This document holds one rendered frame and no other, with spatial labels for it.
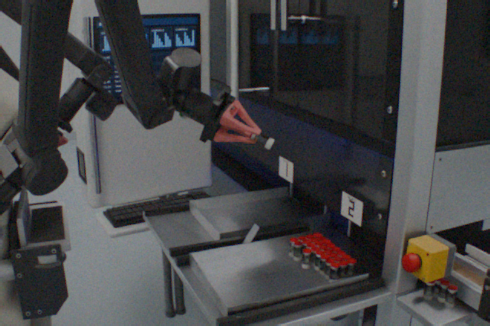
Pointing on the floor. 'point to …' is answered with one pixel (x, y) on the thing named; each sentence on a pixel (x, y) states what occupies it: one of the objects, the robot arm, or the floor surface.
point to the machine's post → (413, 147)
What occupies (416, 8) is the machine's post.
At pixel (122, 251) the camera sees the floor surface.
